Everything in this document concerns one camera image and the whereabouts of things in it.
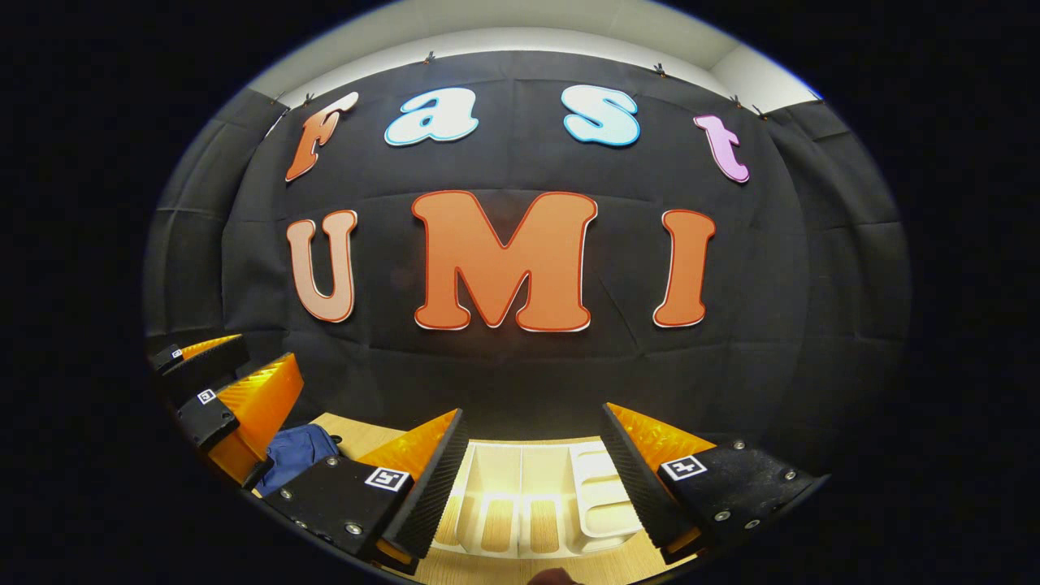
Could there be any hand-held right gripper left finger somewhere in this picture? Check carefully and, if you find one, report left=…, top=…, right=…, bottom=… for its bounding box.
left=262, top=408, right=470, bottom=576

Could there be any white bookshelf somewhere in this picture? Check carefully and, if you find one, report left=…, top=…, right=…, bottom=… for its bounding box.
left=435, top=439, right=648, bottom=561

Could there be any blue schoolbag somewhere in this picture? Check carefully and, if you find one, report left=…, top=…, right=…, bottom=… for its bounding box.
left=256, top=422, right=340, bottom=498

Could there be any black backdrop cloth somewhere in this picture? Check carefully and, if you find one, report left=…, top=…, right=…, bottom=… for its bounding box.
left=142, top=50, right=915, bottom=488

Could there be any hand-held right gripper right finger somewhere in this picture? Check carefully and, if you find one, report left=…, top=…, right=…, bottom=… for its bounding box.
left=600, top=402, right=831, bottom=566

